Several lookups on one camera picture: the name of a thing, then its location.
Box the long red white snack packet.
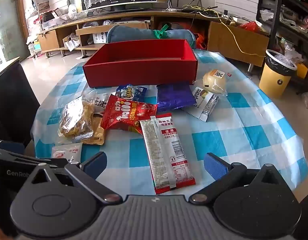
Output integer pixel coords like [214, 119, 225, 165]
[139, 113, 196, 195]

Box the brown snack packet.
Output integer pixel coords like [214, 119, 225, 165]
[80, 114, 106, 145]

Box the red cardboard box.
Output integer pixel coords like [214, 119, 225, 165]
[82, 39, 198, 88]

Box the purple snack packet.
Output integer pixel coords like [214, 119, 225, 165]
[156, 82, 197, 112]

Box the yellow cable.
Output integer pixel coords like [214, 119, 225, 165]
[181, 0, 268, 57]

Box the wicker basket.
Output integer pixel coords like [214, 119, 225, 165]
[40, 11, 56, 22]

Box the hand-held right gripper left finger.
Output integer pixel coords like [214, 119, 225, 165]
[25, 151, 123, 204]

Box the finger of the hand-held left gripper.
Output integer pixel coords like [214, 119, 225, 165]
[0, 139, 26, 156]

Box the clear plastic bag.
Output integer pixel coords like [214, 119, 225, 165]
[276, 37, 304, 63]

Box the white box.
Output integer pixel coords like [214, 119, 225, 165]
[93, 32, 107, 44]

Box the black chair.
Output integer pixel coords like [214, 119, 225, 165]
[0, 57, 41, 151]

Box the black shelf rack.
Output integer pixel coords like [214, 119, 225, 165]
[256, 0, 308, 95]

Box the blue snack packet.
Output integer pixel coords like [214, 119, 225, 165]
[116, 84, 147, 103]

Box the white snack packet black print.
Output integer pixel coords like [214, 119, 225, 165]
[88, 92, 112, 117]

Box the small white red packet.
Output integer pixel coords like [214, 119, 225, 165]
[52, 142, 82, 165]

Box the white wafer packet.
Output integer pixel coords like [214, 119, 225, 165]
[180, 87, 220, 122]

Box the clear yellow noodle snack packet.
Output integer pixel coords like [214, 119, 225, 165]
[58, 95, 95, 140]

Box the round yellow bun packet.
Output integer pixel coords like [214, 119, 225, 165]
[203, 69, 232, 97]

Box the orange plastic bag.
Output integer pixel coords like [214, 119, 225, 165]
[196, 33, 207, 50]

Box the yellow trash bin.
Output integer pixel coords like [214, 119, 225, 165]
[259, 49, 298, 99]

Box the white paper bag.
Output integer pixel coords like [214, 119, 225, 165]
[63, 36, 81, 51]

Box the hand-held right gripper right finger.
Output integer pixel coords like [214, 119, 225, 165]
[188, 152, 288, 205]

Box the wooden television cabinet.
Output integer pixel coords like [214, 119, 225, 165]
[37, 9, 270, 67]

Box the blue rolled cushion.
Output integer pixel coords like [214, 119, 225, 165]
[106, 25, 196, 49]

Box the blue white checkered tablecloth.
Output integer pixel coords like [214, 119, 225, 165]
[30, 49, 308, 198]

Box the green plastic bag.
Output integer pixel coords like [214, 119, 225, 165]
[153, 24, 178, 40]

